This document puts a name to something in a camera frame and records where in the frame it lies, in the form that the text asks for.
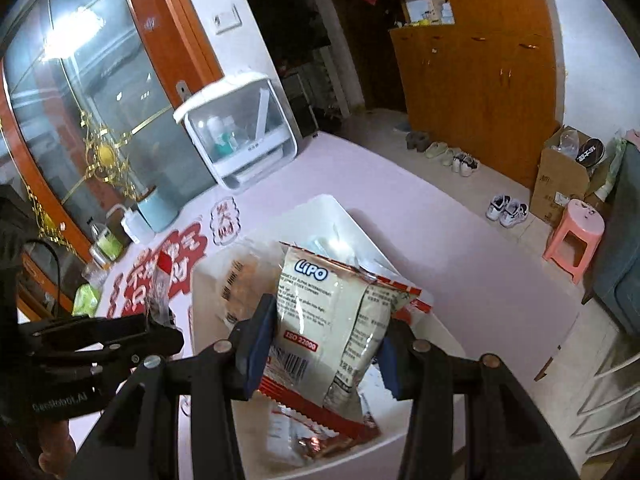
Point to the brown wooden cabinet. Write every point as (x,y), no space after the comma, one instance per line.
(491,82)

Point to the green label glass bottle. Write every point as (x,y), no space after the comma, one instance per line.
(104,240)

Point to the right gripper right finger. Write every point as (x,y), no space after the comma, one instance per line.
(506,435)

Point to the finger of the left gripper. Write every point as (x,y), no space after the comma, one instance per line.
(83,338)

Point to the cardboard box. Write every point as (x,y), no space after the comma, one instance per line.
(560,178)

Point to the dark date snack red wrapper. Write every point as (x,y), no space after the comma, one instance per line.
(157,300)

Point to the white plastic storage bin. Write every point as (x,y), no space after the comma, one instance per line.
(276,442)

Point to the green tissue pack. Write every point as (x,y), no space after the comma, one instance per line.
(86,301)

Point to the wooden glass sliding door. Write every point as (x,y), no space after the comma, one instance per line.
(88,89)

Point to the Lipo red white snack bag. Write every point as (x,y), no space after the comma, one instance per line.
(332,319)

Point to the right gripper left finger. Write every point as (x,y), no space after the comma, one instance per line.
(228,370)

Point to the pink plastic stool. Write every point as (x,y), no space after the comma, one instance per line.
(575,241)

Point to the light blue canister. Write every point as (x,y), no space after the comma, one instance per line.
(159,212)

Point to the white squeeze bottle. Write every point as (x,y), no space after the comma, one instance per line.
(132,223)

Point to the white countertop dispenser box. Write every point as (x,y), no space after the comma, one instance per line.
(239,128)

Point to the small glass cup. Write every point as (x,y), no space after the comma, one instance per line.
(94,275)

